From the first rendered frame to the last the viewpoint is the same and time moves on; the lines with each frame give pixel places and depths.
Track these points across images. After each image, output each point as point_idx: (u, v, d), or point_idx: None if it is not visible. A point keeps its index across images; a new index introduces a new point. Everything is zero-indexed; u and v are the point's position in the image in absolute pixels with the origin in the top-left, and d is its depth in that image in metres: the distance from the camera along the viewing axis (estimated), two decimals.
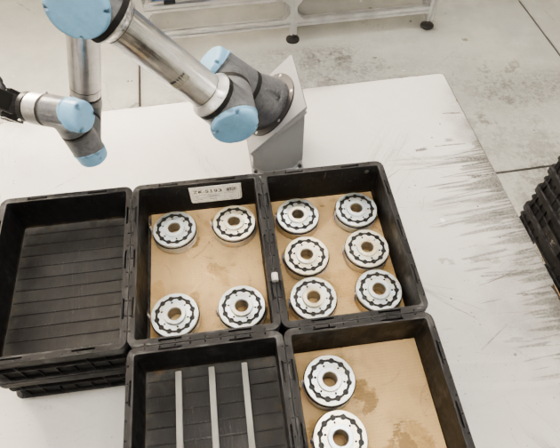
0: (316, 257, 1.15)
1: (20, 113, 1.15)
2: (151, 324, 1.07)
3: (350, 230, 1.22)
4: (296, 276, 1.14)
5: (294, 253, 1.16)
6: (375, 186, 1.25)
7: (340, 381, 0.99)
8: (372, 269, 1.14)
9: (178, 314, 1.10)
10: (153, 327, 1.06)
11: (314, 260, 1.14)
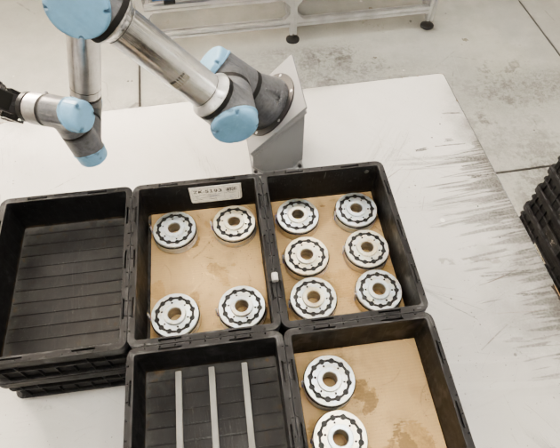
0: (316, 257, 1.15)
1: (20, 113, 1.15)
2: (151, 324, 1.07)
3: (350, 230, 1.22)
4: (296, 276, 1.14)
5: (294, 253, 1.16)
6: (375, 186, 1.25)
7: (340, 381, 0.99)
8: (372, 269, 1.15)
9: (178, 314, 1.10)
10: (153, 327, 1.06)
11: (314, 260, 1.14)
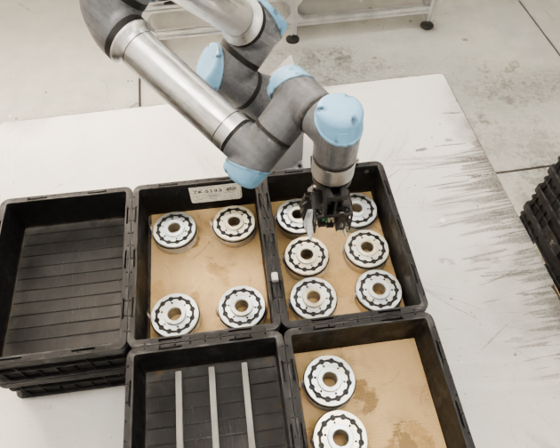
0: (316, 257, 1.15)
1: None
2: (151, 324, 1.07)
3: (350, 230, 1.22)
4: (296, 276, 1.14)
5: (294, 253, 1.16)
6: (375, 186, 1.25)
7: (340, 381, 0.99)
8: (372, 269, 1.15)
9: (178, 314, 1.10)
10: (153, 327, 1.06)
11: (314, 260, 1.14)
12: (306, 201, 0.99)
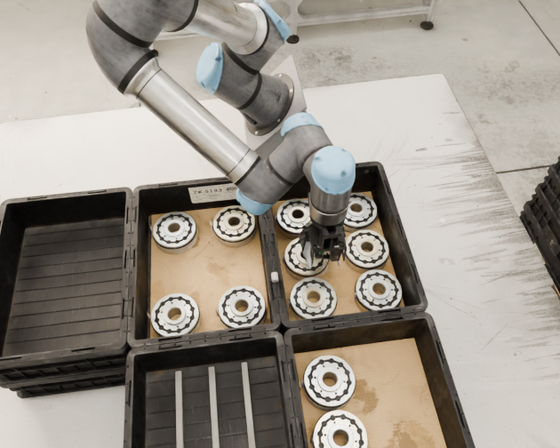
0: None
1: None
2: (151, 324, 1.07)
3: (350, 230, 1.22)
4: (296, 276, 1.14)
5: (294, 253, 1.16)
6: (375, 186, 1.25)
7: (340, 381, 0.99)
8: (372, 269, 1.15)
9: (178, 314, 1.10)
10: (153, 327, 1.06)
11: (314, 260, 1.14)
12: (305, 234, 1.09)
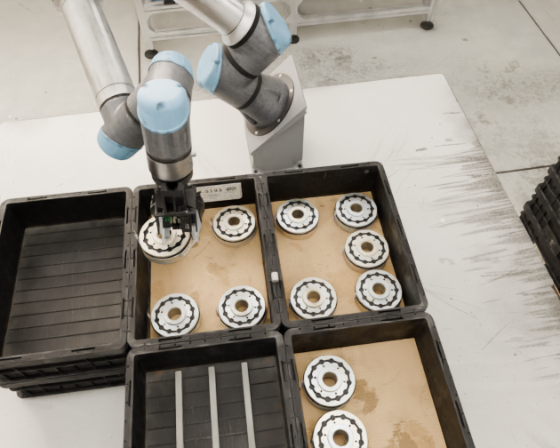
0: (175, 236, 1.00)
1: None
2: (151, 324, 1.07)
3: (350, 230, 1.22)
4: (151, 258, 1.00)
5: (151, 233, 1.02)
6: (375, 186, 1.25)
7: (340, 381, 0.99)
8: (372, 269, 1.15)
9: (178, 314, 1.10)
10: (153, 327, 1.06)
11: (171, 239, 1.00)
12: None
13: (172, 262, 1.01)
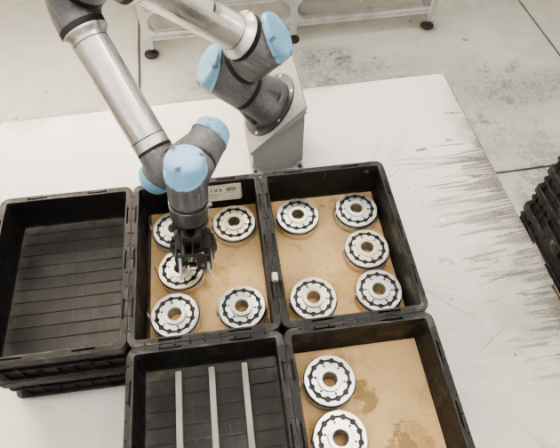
0: (190, 270, 1.13)
1: None
2: (151, 324, 1.07)
3: (350, 230, 1.22)
4: (169, 290, 1.12)
5: (169, 267, 1.14)
6: (375, 186, 1.25)
7: (340, 381, 0.99)
8: (372, 269, 1.15)
9: (178, 314, 1.10)
10: (153, 327, 1.06)
11: (187, 273, 1.12)
12: (175, 244, 1.08)
13: (188, 293, 1.13)
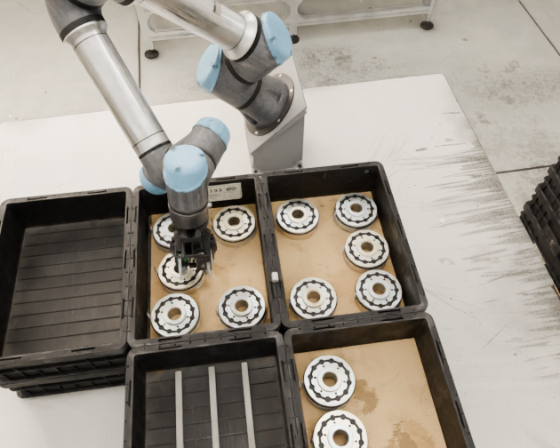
0: (190, 270, 1.13)
1: None
2: (151, 324, 1.07)
3: (350, 230, 1.22)
4: (169, 290, 1.12)
5: (169, 267, 1.14)
6: (375, 186, 1.25)
7: (340, 381, 0.99)
8: (372, 269, 1.15)
9: (178, 314, 1.10)
10: (153, 327, 1.06)
11: (187, 274, 1.12)
12: (175, 244, 1.08)
13: (188, 293, 1.13)
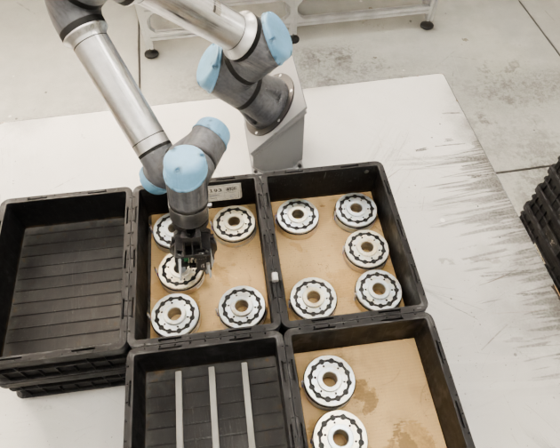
0: (190, 270, 1.13)
1: None
2: (151, 324, 1.07)
3: (350, 230, 1.22)
4: (169, 290, 1.12)
5: (169, 267, 1.14)
6: (375, 186, 1.25)
7: (340, 381, 0.99)
8: (372, 269, 1.15)
9: (178, 314, 1.10)
10: (153, 327, 1.06)
11: (187, 274, 1.12)
12: (175, 244, 1.08)
13: (188, 293, 1.13)
